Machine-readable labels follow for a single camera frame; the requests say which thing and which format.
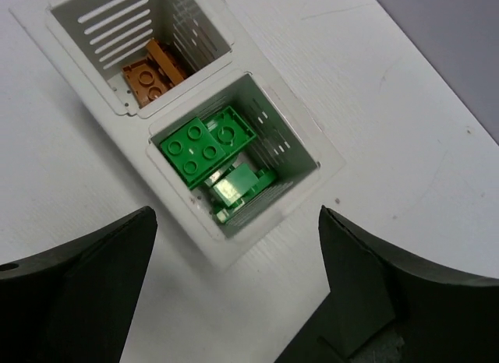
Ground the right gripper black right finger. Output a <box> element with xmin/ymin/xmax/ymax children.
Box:
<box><xmin>278</xmin><ymin>207</ymin><xmax>498</xmax><ymax>362</ymax></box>

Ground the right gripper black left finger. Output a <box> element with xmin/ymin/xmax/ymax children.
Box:
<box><xmin>1</xmin><ymin>206</ymin><xmax>157</xmax><ymax>362</ymax></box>

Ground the green 2x3 brick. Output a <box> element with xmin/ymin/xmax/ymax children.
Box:
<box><xmin>214</xmin><ymin>168</ymin><xmax>278</xmax><ymax>224</ymax></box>
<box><xmin>211</xmin><ymin>164</ymin><xmax>258</xmax><ymax>207</ymax></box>

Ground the small dark green brick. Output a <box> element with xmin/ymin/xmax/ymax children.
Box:
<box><xmin>159</xmin><ymin>118</ymin><xmax>227</xmax><ymax>190</ymax></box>

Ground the orange small brick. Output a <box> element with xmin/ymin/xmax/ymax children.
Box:
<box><xmin>122</xmin><ymin>58</ymin><xmax>173</xmax><ymax>108</ymax></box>

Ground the green 2x2 brick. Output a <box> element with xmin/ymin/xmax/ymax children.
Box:
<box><xmin>202</xmin><ymin>106</ymin><xmax>257</xmax><ymax>158</ymax></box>

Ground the orange 2x4 brick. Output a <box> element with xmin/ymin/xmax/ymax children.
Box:
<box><xmin>146</xmin><ymin>39</ymin><xmax>185</xmax><ymax>86</ymax></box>

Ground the green 2x3 brick front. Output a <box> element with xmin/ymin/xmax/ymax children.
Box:
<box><xmin>211</xmin><ymin>164</ymin><xmax>258</xmax><ymax>207</ymax></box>

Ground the white slotted two-bin container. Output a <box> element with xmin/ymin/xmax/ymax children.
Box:
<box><xmin>12</xmin><ymin>0</ymin><xmax>344</xmax><ymax>269</ymax></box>

